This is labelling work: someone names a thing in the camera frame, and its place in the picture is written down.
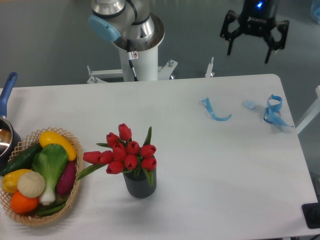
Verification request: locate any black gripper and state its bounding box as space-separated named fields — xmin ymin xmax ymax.
xmin=219 ymin=0 xmax=290 ymax=64

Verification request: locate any red tulip bouquet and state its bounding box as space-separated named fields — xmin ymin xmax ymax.
xmin=76 ymin=123 xmax=157 ymax=186

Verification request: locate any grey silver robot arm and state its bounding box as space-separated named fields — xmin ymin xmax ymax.
xmin=88 ymin=0 xmax=290 ymax=63

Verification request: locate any dark grey ribbed vase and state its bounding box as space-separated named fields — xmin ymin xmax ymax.
xmin=123 ymin=168 xmax=157 ymax=199

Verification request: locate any blue object top right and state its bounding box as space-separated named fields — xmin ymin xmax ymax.
xmin=310 ymin=0 xmax=320 ymax=24

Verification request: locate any tangled blue tape strip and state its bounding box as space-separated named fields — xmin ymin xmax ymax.
xmin=263 ymin=94 xmax=294 ymax=128

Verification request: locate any curved blue tape strip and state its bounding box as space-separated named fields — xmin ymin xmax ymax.
xmin=199 ymin=97 xmax=232 ymax=122

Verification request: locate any black device at edge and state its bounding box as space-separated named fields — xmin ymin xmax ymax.
xmin=301 ymin=202 xmax=320 ymax=229

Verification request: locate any yellow squash toy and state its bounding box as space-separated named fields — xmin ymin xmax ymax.
xmin=38 ymin=130 xmax=78 ymax=162

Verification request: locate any green bok choy toy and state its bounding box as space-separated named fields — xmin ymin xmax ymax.
xmin=31 ymin=143 xmax=68 ymax=206

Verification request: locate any purple sweet potato toy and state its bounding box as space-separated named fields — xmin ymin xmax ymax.
xmin=56 ymin=161 xmax=77 ymax=196

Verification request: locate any woven wicker basket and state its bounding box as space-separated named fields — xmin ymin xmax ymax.
xmin=0 ymin=127 xmax=83 ymax=226

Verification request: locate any dark green cucumber toy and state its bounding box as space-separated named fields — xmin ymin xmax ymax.
xmin=0 ymin=142 xmax=43 ymax=177

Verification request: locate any cream steamed bun toy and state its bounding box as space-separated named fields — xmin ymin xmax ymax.
xmin=17 ymin=171 xmax=46 ymax=198

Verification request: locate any green bean pod toy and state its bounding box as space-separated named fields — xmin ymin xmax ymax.
xmin=35 ymin=198 xmax=68 ymax=217

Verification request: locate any yellow bell pepper toy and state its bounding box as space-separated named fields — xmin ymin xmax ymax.
xmin=1 ymin=169 xmax=32 ymax=194

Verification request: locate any orange fruit toy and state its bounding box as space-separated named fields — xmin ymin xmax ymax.
xmin=10 ymin=191 xmax=39 ymax=214

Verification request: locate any white frame at right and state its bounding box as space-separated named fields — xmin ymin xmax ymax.
xmin=295 ymin=85 xmax=320 ymax=135

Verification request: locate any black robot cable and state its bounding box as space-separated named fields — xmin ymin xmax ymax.
xmin=126 ymin=39 xmax=139 ymax=82

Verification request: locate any blue handled saucepan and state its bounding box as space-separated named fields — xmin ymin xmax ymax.
xmin=0 ymin=72 xmax=21 ymax=171

